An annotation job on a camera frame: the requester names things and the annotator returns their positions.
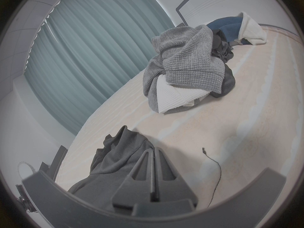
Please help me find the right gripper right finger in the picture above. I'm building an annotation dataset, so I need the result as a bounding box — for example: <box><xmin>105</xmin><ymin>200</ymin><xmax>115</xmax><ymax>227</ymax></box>
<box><xmin>155</xmin><ymin>147</ymin><xmax>198</xmax><ymax>206</ymax></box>

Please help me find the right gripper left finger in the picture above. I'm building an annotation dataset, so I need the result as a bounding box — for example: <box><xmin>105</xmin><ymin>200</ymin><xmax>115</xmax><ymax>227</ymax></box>
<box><xmin>112</xmin><ymin>148</ymin><xmax>155</xmax><ymax>210</ymax></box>

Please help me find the black T-shirt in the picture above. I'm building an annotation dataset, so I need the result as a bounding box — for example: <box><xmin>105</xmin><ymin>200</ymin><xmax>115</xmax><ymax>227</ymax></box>
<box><xmin>67</xmin><ymin>125</ymin><xmax>155</xmax><ymax>214</ymax></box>

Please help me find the bed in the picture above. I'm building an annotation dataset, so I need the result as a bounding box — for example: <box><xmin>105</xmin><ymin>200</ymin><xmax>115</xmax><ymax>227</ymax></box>
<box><xmin>53</xmin><ymin>0</ymin><xmax>304</xmax><ymax>215</ymax></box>

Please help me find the pile of clothes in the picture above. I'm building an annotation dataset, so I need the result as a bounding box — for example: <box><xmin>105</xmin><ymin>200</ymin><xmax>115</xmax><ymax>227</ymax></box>
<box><xmin>142</xmin><ymin>11</ymin><xmax>268</xmax><ymax>115</ymax></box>

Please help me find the thin black thread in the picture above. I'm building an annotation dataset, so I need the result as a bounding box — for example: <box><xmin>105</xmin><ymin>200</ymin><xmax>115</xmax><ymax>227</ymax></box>
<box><xmin>202</xmin><ymin>147</ymin><xmax>222</xmax><ymax>209</ymax></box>

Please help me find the black chest of drawers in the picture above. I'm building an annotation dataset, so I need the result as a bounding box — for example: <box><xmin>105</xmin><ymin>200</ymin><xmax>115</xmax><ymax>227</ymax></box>
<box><xmin>39</xmin><ymin>145</ymin><xmax>68</xmax><ymax>183</ymax></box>

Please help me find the blue-green curtain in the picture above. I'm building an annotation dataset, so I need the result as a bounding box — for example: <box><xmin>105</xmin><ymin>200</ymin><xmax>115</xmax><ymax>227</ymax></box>
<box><xmin>24</xmin><ymin>0</ymin><xmax>177</xmax><ymax>137</ymax></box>

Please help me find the round white wall mirror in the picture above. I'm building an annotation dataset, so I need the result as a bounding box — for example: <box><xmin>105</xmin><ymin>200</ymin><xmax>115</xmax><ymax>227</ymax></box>
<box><xmin>18</xmin><ymin>161</ymin><xmax>36</xmax><ymax>176</ymax></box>

